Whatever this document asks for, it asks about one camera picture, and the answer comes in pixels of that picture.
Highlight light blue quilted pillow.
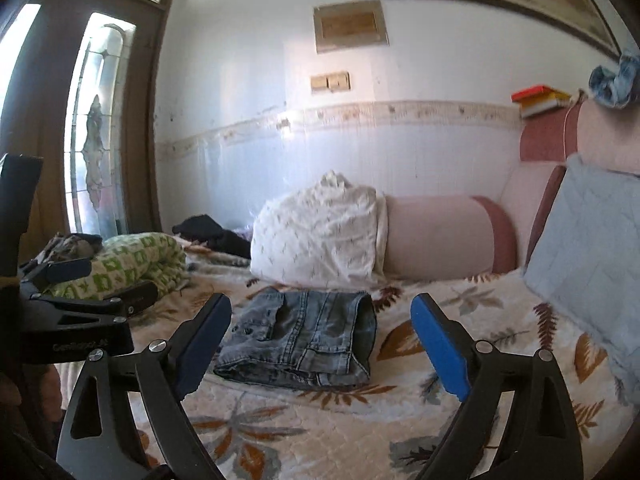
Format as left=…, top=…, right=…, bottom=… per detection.
left=522, top=154, right=640, bottom=406

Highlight yellow and white book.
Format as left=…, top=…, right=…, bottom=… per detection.
left=520, top=91, right=571, bottom=120

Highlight small denim cloth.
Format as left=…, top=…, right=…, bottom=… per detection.
left=589, top=52, right=640, bottom=109

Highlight leaf-printed bedspread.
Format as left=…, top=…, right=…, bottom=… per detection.
left=60, top=240, right=640, bottom=480

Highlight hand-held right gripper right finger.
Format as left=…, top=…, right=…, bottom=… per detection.
left=410, top=292, right=586, bottom=480

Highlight white textured pillow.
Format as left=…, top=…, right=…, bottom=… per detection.
left=250, top=171, right=390, bottom=285

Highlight blue denim pants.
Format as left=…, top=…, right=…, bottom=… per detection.
left=214, top=287, right=377, bottom=391

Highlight black cloth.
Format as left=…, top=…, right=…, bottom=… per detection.
left=172, top=214, right=252, bottom=260

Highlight green and white patterned blanket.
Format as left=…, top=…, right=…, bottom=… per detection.
left=47, top=232, right=187, bottom=303

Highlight pink padded headboard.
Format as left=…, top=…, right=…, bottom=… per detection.
left=500, top=100, right=640, bottom=271

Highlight pink bolster cushion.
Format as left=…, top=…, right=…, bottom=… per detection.
left=382, top=195, right=518, bottom=281

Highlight red book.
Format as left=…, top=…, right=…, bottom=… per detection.
left=511, top=85, right=551, bottom=103

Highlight grey patterned cloth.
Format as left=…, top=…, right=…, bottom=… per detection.
left=42, top=232, right=103, bottom=263

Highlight brown door with glass panes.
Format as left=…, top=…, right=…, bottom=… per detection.
left=0, top=0, right=186, bottom=241

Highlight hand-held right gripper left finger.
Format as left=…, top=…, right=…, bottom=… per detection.
left=55, top=292, right=233, bottom=480

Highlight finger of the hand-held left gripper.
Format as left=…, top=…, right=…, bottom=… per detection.
left=20, top=257, right=95, bottom=293
left=35, top=280, right=159, bottom=318

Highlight beige wall switch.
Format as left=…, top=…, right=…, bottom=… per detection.
left=310, top=71, right=352, bottom=95

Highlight framed wall plaque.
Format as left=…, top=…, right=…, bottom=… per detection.
left=313, top=0, right=390, bottom=54

